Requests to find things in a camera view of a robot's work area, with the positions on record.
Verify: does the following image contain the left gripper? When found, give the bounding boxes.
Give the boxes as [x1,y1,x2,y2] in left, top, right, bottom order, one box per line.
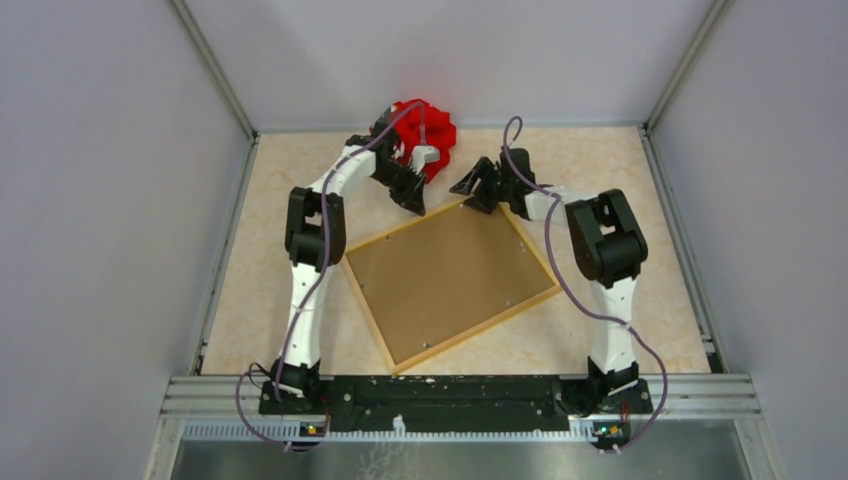
[370,162,427,217]

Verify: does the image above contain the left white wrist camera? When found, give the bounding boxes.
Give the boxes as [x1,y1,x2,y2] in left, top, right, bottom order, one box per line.
[410,145,440,170]

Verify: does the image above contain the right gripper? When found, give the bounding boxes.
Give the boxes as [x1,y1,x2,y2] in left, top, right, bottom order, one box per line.
[450,158,514,215]

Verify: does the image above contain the brown cardboard backing board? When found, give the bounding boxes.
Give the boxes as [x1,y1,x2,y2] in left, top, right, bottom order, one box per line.
[345,205,558,367]

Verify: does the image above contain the aluminium front rail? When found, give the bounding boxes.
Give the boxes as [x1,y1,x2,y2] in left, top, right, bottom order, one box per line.
[145,373,787,479]

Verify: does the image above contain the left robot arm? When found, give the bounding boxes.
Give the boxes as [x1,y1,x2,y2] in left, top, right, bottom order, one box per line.
[269,135,440,414]

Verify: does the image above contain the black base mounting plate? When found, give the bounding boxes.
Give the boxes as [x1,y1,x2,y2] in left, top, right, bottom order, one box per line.
[258,375,654,434]

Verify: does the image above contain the red crumpled cloth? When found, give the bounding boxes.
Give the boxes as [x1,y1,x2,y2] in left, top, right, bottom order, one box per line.
[370,98,457,184]

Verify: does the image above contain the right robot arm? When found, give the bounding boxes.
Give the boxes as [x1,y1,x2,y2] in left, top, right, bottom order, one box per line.
[450,148,648,414]

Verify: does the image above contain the yellow wooden picture frame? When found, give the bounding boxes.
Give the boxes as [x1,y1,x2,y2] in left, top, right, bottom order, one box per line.
[338,198,564,377]

